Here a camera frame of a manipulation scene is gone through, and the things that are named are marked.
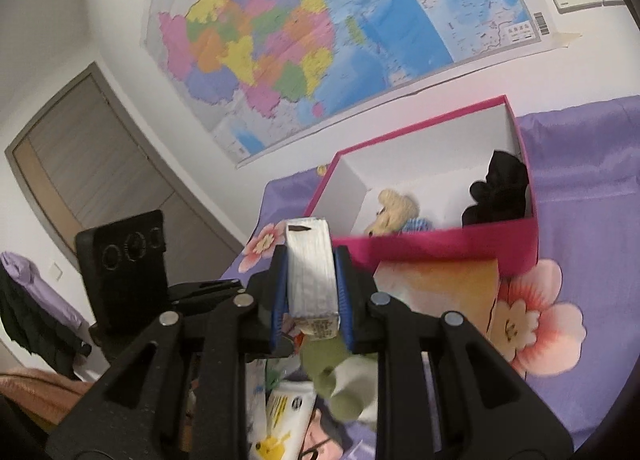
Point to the blue knitted fabric piece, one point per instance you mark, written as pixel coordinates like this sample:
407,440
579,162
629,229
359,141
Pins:
417,225

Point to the colourful wall map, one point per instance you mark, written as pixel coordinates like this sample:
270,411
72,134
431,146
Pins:
300,40

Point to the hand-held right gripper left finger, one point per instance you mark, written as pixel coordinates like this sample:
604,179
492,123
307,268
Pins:
278,295

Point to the white tissue pack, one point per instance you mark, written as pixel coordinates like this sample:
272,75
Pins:
310,275

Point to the grey wooden door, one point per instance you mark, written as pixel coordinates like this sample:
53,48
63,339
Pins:
100,155

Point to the green plush toy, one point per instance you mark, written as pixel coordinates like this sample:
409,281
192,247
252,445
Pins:
325,360

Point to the small white light switch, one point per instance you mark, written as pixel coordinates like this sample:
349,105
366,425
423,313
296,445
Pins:
55,270

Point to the pink cardboard box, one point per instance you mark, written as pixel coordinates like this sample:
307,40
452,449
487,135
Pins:
450,250

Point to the brown blanket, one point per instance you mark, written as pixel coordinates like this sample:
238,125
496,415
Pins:
40,395

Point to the dark hanging clothes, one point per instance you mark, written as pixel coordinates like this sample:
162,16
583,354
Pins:
35,325

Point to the pastel orange tissue pack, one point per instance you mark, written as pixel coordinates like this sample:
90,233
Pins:
435,290

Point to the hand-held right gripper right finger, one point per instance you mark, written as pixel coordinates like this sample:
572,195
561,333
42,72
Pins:
346,300

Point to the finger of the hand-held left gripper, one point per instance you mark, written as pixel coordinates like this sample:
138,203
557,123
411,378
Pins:
205,290

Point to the purple cloth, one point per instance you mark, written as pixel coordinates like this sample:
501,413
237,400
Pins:
20,265

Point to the purple floral bedsheet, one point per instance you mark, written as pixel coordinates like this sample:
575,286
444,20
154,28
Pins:
575,240

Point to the white and yellow pack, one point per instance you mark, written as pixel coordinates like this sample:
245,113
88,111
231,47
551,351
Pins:
285,415

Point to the beige plush toy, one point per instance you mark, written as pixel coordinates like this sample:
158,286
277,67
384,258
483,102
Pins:
395,207

